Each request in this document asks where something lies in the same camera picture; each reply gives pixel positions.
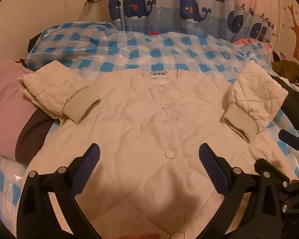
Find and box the pink blanket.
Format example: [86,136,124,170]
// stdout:
[0,59,53,160]

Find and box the white quilted jacket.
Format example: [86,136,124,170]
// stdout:
[17,61,299,239]

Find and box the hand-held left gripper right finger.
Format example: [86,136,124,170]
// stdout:
[199,143,283,239]

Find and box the black cloth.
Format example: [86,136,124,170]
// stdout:
[269,75,299,135]

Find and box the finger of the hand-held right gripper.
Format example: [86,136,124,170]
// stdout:
[278,129,299,155]
[254,158,299,219]

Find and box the dark brown cloth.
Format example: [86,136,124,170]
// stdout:
[15,110,55,166]

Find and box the whale print curtain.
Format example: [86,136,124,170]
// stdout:
[106,0,277,43]

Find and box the olive cloth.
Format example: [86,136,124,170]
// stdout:
[271,60,299,80]

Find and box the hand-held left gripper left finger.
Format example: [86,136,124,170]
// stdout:
[16,143,101,239]

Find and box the pink cloth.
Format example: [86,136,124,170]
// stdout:
[233,37,273,63]

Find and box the dark charger cable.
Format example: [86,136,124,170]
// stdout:
[78,1,89,22]

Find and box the blue checkered plastic-covered bedding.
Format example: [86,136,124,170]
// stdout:
[0,21,299,229]

